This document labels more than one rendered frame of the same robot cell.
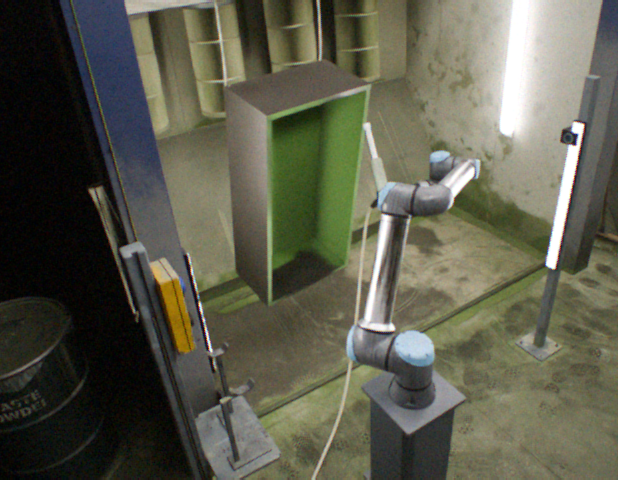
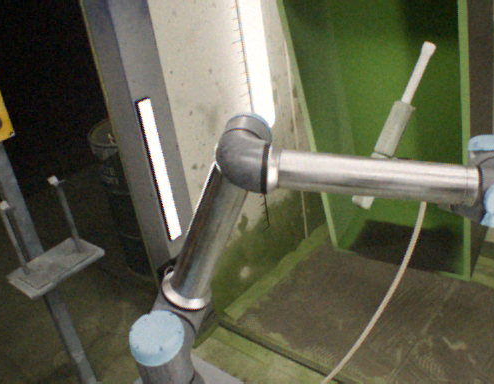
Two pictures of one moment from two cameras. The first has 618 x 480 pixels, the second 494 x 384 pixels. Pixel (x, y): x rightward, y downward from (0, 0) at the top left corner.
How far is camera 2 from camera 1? 2.14 m
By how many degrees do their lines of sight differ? 62
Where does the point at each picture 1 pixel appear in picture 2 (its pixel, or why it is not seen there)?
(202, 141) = not seen: hidden behind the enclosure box
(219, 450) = (40, 262)
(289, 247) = (444, 215)
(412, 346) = (147, 328)
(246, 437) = (51, 270)
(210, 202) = not seen: hidden behind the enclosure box
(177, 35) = not seen: outside the picture
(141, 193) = (97, 25)
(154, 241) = (110, 75)
